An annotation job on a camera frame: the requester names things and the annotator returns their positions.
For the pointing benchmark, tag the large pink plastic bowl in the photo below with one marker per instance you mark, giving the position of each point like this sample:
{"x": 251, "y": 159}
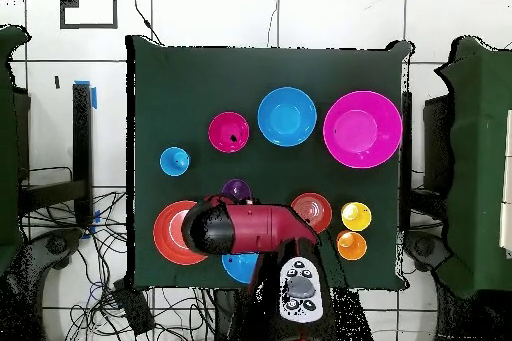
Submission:
{"x": 362, "y": 133}

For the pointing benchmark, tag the large orange-red plastic bowl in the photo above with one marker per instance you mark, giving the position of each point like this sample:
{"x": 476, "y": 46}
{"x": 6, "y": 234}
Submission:
{"x": 168, "y": 233}

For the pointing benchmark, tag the black stand base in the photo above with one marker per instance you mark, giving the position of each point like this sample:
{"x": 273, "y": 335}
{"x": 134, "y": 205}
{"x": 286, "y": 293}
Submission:
{"x": 424, "y": 249}
{"x": 56, "y": 245}

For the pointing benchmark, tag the white panel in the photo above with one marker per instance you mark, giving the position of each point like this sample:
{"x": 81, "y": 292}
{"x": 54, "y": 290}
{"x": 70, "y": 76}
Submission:
{"x": 508, "y": 197}

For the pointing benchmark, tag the small orange-red plastic bowl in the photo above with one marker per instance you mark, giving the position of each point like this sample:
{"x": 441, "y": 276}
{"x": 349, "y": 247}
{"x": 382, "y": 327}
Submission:
{"x": 316, "y": 207}

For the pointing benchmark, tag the blue plastic bowl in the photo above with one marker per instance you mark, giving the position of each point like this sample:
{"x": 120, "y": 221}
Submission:
{"x": 286, "y": 117}
{"x": 240, "y": 267}

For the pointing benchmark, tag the black side frame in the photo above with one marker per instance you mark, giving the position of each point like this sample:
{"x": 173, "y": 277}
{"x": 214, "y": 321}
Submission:
{"x": 438, "y": 145}

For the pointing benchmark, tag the purple plastic cup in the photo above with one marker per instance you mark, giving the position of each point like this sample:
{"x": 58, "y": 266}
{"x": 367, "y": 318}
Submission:
{"x": 236, "y": 189}

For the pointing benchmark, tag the dark green side cloth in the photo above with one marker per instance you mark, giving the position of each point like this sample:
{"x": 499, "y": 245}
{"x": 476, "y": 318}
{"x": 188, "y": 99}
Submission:
{"x": 480, "y": 157}
{"x": 10, "y": 137}

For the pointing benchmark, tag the dark green tablecloth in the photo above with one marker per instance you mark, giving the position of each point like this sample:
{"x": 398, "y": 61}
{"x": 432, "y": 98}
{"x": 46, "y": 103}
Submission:
{"x": 200, "y": 85}

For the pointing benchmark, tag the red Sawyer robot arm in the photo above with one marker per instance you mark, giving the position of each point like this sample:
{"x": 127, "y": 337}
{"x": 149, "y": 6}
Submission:
{"x": 260, "y": 229}

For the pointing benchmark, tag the yellow plastic cup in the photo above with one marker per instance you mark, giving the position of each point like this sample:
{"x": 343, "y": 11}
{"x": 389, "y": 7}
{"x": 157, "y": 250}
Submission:
{"x": 356, "y": 217}

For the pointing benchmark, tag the grey square floor frame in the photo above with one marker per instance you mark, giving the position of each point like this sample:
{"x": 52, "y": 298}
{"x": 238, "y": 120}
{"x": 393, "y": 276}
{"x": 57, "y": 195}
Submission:
{"x": 88, "y": 26}

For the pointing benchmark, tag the small crimson plastic bowl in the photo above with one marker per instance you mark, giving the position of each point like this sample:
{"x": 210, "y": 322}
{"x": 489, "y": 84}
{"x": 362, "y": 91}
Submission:
{"x": 224, "y": 129}

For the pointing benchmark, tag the orange plastic cup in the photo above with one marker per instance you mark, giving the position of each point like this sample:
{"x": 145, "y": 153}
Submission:
{"x": 352, "y": 246}

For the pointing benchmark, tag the black power brick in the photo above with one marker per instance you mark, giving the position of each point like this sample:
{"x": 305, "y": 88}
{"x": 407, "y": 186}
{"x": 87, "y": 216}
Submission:
{"x": 134, "y": 309}

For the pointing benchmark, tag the light blue plastic cup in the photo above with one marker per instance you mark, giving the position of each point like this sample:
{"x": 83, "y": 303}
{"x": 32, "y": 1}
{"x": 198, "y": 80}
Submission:
{"x": 172, "y": 163}

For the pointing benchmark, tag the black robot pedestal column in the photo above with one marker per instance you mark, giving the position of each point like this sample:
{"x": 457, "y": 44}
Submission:
{"x": 228, "y": 317}

